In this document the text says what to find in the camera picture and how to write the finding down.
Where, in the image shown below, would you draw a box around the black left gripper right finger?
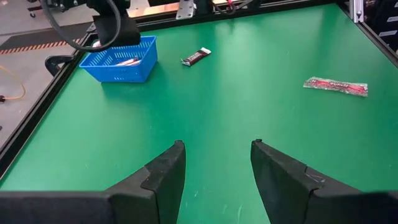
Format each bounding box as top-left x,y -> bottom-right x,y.
249,139 -> 398,224

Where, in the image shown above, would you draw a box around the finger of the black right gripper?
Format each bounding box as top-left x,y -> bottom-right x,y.
92,13 -> 141,48

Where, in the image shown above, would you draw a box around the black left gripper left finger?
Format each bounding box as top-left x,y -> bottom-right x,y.
0,139 -> 187,224

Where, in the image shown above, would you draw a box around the brown chocolate bar wrapper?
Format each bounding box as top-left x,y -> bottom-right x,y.
180,47 -> 212,67

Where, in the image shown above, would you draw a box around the red sour straws candy packet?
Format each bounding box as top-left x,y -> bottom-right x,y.
303,76 -> 369,98

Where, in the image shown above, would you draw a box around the blue plastic basket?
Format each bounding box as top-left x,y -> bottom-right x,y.
78,35 -> 159,83

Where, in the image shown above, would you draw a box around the grey wheeled cart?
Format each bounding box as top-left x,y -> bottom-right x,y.
27,0 -> 43,19

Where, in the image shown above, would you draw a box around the black table clamp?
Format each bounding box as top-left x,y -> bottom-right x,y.
44,55 -> 75,78

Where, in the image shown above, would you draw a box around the black hazard striped floor mat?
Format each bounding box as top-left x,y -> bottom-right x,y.
0,21 -> 93,56

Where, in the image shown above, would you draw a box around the black box with white labels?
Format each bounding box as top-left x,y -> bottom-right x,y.
365,0 -> 398,52

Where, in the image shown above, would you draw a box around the grey metal bracket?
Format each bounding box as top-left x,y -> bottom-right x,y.
175,0 -> 196,20

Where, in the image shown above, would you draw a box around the black upright frame post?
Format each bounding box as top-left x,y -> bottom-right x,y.
194,0 -> 215,15

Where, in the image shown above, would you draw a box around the orange floor cable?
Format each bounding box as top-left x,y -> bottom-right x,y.
0,64 -> 27,102

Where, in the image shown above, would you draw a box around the black and red cable bundle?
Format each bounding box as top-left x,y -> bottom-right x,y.
211,0 -> 252,16

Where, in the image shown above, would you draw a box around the silver aluminium bracket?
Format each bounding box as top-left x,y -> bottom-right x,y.
348,0 -> 364,24

